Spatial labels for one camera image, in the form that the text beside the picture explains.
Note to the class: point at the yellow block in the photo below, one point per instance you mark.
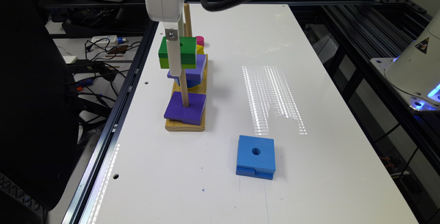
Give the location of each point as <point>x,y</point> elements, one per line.
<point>200,49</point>

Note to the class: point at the green square block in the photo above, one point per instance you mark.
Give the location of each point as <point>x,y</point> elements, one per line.
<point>188,51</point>

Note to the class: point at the wooden peg base board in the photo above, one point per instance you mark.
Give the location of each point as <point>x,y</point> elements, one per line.
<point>174,125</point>

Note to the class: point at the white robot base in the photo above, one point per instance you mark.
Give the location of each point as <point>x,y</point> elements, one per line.
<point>414,74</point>

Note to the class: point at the black office chair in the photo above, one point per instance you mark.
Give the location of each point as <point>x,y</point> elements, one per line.
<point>39,126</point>

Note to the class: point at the rear wooden peg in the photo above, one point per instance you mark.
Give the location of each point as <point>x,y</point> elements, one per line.
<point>188,22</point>

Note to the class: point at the white power strip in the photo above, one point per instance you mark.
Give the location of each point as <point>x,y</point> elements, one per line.
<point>109,40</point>

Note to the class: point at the blue square block with hole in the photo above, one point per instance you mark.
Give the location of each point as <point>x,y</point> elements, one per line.
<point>256,157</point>

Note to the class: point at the blue block under purple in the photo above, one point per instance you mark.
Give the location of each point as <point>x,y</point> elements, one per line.
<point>190,83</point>

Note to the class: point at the pink cylinder block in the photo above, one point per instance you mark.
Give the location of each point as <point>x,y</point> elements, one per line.
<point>200,40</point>

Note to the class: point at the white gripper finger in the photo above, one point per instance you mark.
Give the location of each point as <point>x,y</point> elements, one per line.
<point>173,48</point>

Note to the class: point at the light purple square block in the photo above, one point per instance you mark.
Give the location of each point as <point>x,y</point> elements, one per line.
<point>197,73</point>

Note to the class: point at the dark purple square block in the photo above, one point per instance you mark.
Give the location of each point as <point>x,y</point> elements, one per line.
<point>187,115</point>

